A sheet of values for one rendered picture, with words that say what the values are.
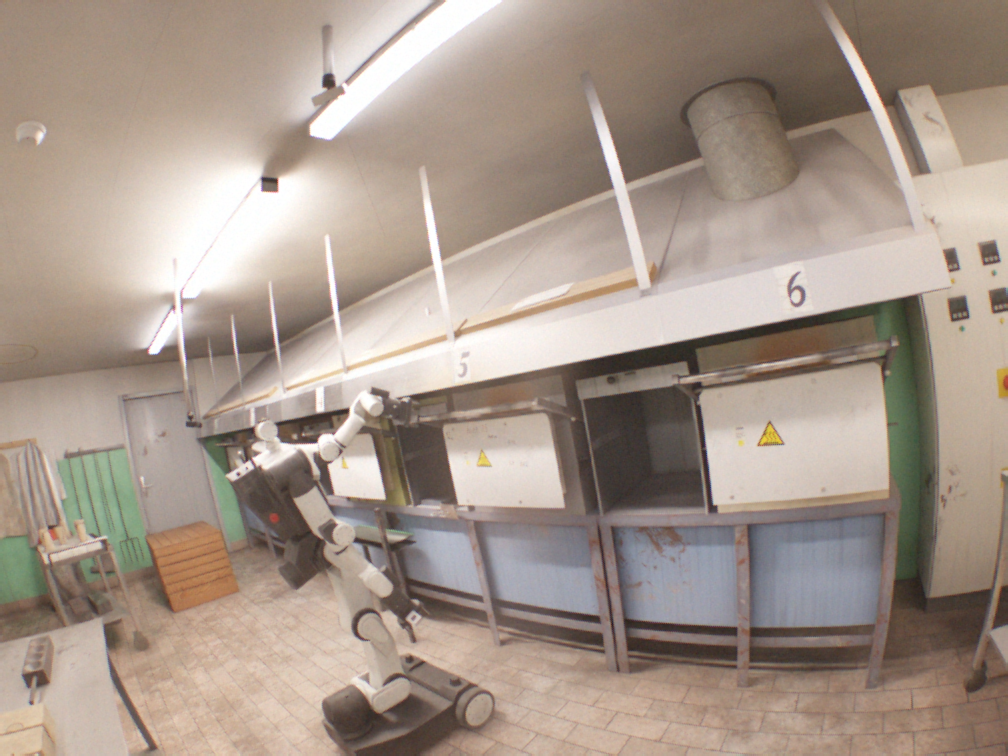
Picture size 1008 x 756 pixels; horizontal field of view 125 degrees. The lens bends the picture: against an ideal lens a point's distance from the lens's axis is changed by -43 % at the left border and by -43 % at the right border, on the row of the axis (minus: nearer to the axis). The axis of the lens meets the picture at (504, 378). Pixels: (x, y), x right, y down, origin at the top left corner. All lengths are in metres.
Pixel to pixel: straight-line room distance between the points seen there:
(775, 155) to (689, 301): 0.83
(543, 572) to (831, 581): 1.34
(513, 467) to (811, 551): 1.27
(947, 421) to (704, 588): 1.29
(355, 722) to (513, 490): 1.23
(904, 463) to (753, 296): 1.61
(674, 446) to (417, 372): 1.32
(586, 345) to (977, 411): 1.75
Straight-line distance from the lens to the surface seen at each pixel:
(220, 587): 4.70
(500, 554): 2.48
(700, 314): 1.36
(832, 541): 1.86
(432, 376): 1.95
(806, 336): 1.62
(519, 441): 1.92
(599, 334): 1.47
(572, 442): 1.93
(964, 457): 2.33
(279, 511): 1.69
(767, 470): 1.58
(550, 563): 2.30
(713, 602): 2.05
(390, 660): 2.08
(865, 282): 1.33
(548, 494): 1.91
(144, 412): 6.11
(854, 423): 1.54
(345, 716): 2.05
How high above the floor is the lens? 1.48
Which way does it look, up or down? level
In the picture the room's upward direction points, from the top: 11 degrees counter-clockwise
